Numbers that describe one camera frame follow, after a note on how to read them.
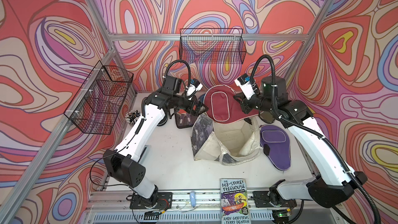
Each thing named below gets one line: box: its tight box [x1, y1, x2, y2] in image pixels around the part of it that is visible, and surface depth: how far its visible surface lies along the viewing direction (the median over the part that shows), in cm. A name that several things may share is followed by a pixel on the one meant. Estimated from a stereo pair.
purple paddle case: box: [260, 124, 291, 171], surface depth 87 cm
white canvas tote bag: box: [190, 113, 263, 166], surface depth 76 cm
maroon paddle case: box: [203, 84, 263, 124], surface depth 69 cm
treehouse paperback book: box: [219, 178, 251, 224], surface depth 72 cm
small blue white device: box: [189, 190, 196, 207], surface depth 73 cm
